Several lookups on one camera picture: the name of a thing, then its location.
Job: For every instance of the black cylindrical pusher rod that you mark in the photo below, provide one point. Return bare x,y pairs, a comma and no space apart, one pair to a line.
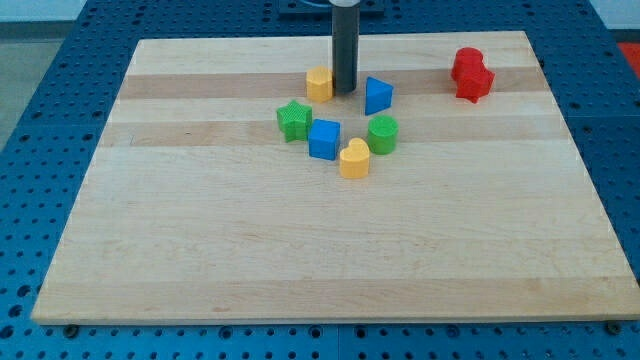
345,36

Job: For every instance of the blue triangle block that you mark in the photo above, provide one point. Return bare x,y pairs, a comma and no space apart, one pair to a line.
378,96

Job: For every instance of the red star block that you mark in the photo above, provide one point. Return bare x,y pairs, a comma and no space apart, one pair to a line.
474,83

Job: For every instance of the red cylinder block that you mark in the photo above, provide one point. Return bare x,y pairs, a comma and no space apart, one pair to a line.
465,59

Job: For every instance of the green cylinder block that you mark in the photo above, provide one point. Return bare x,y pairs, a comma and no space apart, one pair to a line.
382,134

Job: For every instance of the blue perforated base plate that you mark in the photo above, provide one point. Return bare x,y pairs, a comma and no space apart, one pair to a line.
46,157

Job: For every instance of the yellow hexagon block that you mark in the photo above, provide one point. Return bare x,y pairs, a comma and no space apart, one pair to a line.
319,84

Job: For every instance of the blue cube block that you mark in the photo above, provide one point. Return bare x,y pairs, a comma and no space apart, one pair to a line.
324,139

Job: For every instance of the yellow heart block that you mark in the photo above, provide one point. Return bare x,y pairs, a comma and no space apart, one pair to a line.
354,159

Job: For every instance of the green star block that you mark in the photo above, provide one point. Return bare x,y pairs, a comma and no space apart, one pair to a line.
294,121

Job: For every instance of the wooden board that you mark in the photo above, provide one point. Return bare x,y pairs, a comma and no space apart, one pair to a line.
195,210

